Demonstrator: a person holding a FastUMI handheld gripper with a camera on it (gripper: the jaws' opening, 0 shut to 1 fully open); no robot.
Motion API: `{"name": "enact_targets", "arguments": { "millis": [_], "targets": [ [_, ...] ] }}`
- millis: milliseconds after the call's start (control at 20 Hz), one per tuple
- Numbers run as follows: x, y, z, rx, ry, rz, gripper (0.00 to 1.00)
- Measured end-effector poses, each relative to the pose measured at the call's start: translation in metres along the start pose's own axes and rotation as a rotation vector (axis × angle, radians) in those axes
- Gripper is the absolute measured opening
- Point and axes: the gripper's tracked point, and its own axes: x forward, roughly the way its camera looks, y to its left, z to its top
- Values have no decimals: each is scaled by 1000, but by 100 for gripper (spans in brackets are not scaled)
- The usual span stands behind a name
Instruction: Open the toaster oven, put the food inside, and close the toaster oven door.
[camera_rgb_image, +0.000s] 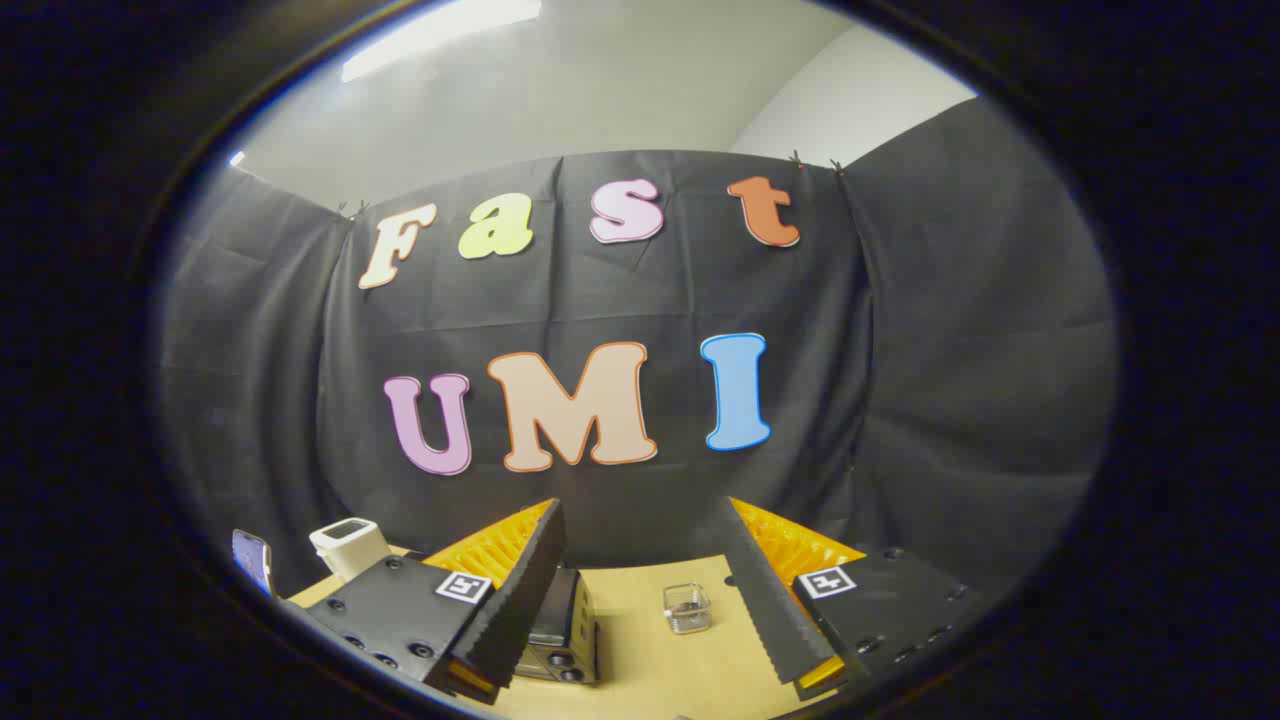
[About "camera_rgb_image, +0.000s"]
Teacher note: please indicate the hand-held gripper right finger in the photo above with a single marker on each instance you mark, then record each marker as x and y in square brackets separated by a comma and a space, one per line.
[760, 590]

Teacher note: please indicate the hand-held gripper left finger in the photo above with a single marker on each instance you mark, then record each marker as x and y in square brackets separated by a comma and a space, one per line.
[530, 590]

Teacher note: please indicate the black toaster oven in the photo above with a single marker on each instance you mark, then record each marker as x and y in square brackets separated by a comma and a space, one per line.
[570, 625]

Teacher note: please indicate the white boxy device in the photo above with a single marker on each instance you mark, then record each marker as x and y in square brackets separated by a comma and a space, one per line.
[350, 548]

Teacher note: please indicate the smartphone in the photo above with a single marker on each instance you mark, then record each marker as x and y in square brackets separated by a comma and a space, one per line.
[251, 560]

